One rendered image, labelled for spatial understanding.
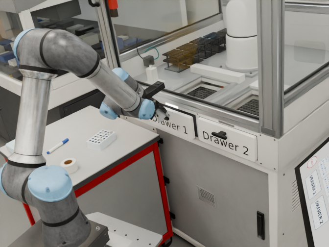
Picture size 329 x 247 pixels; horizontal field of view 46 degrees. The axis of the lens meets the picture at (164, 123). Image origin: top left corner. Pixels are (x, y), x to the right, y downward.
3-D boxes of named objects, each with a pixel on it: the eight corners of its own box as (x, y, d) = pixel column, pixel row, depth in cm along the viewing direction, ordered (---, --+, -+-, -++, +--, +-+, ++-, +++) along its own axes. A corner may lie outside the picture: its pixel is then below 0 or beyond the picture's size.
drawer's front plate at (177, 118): (192, 140, 171) (190, 118, 166) (149, 122, 191) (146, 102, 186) (195, 138, 172) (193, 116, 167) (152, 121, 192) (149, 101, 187)
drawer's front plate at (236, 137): (254, 162, 151) (253, 137, 145) (199, 140, 170) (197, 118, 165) (257, 160, 152) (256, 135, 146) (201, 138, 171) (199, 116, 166)
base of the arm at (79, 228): (65, 259, 114) (57, 234, 110) (33, 241, 123) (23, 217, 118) (100, 226, 125) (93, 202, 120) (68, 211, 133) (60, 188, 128)
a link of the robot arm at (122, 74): (102, 83, 152) (111, 65, 154) (119, 98, 159) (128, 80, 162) (116, 84, 147) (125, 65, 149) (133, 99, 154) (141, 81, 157)
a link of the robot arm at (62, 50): (80, 22, 107) (160, 101, 146) (53, 21, 113) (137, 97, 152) (62, 58, 104) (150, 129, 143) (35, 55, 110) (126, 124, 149)
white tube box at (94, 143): (100, 151, 185) (99, 144, 183) (87, 148, 189) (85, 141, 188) (116, 138, 194) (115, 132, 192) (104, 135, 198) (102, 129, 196)
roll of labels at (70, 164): (77, 172, 172) (74, 165, 170) (61, 175, 172) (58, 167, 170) (79, 163, 178) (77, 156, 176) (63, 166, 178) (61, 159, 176)
